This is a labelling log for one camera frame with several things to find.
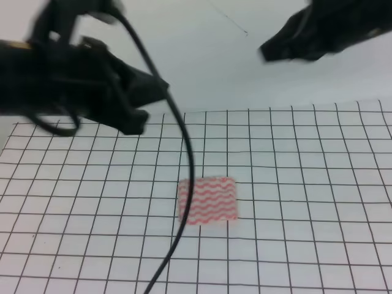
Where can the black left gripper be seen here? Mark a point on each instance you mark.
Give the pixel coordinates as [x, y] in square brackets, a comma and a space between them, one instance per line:
[94, 84]

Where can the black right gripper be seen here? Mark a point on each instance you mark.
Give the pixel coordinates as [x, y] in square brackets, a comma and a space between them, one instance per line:
[325, 27]

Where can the pink wavy striped towel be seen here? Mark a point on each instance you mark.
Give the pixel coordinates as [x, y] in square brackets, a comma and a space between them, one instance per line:
[213, 200]

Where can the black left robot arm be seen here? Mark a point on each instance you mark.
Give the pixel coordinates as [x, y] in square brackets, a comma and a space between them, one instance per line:
[21, 73]

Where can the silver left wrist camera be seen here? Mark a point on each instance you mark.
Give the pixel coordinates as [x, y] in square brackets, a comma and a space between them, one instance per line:
[60, 16]

